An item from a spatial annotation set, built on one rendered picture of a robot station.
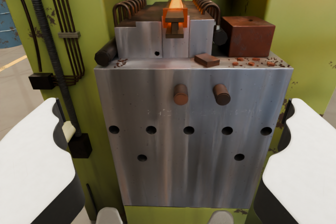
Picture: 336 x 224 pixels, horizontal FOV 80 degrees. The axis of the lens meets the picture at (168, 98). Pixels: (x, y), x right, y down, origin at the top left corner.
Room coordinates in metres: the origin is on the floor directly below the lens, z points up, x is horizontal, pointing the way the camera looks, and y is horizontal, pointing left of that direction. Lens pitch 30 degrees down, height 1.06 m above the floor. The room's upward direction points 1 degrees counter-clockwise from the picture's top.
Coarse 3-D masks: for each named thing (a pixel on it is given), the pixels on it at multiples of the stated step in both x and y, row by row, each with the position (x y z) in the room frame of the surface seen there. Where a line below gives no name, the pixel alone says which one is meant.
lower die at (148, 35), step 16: (144, 16) 0.48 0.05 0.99; (160, 16) 0.48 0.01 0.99; (192, 16) 0.46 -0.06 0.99; (208, 16) 0.45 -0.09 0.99; (128, 32) 0.42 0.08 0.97; (144, 32) 0.42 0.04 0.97; (160, 32) 0.42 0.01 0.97; (192, 32) 0.42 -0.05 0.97; (208, 32) 0.42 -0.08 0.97; (128, 48) 0.42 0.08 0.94; (144, 48) 0.42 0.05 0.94; (160, 48) 0.42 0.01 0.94; (176, 48) 0.42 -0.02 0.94; (192, 48) 0.42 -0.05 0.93; (208, 48) 0.42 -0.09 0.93
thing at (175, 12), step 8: (176, 0) 0.64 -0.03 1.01; (168, 8) 0.41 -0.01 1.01; (176, 8) 0.41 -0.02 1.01; (184, 8) 0.40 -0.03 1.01; (168, 16) 0.33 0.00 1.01; (176, 16) 0.32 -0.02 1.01; (184, 16) 0.40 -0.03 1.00; (168, 24) 0.39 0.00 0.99; (176, 24) 0.32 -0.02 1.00; (184, 24) 0.40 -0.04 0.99; (168, 32) 0.33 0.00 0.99; (176, 32) 0.32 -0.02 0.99
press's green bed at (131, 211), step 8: (128, 208) 0.37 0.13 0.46; (136, 208) 0.36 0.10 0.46; (144, 208) 0.36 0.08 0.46; (152, 208) 0.36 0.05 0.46; (160, 208) 0.36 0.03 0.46; (168, 208) 0.36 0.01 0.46; (176, 208) 0.36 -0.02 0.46; (184, 208) 0.36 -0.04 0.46; (192, 208) 0.36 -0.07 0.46; (200, 208) 0.36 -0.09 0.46; (208, 208) 0.35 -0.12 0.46; (216, 208) 0.35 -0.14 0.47; (224, 208) 0.35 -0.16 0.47; (232, 208) 0.35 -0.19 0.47; (240, 208) 0.35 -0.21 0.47; (248, 208) 0.35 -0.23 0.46; (128, 216) 0.37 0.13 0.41; (136, 216) 0.36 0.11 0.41; (144, 216) 0.36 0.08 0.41; (152, 216) 0.36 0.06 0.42; (160, 216) 0.36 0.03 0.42; (168, 216) 0.36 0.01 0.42; (176, 216) 0.36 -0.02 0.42; (184, 216) 0.36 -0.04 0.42; (192, 216) 0.36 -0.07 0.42; (200, 216) 0.35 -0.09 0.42; (208, 216) 0.35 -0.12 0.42; (240, 216) 0.35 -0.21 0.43
